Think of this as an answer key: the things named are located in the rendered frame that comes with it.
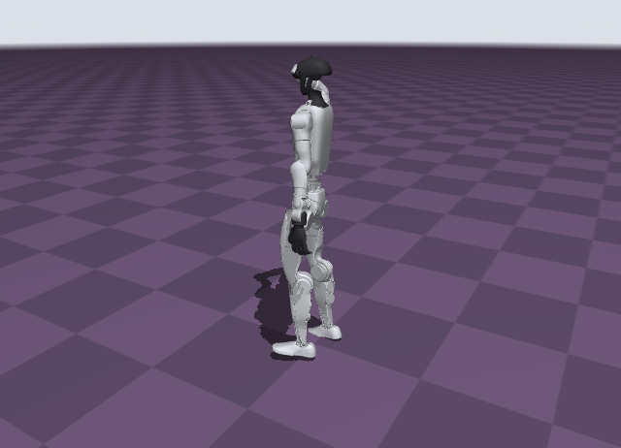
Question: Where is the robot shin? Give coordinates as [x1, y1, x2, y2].
[310, 260, 335, 329]
[288, 277, 311, 347]

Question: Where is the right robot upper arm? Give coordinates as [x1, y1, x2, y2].
[318, 88, 330, 104]

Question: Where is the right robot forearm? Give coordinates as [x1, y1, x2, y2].
[291, 64, 329, 94]

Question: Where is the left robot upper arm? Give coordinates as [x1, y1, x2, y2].
[290, 110, 313, 175]

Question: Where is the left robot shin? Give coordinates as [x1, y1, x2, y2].
[288, 277, 311, 347]

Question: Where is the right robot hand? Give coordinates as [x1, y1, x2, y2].
[292, 55, 314, 80]

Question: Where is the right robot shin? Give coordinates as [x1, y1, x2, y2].
[310, 260, 335, 329]

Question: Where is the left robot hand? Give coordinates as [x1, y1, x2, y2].
[288, 211, 311, 255]

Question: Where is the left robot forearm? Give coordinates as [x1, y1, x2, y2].
[291, 162, 311, 222]

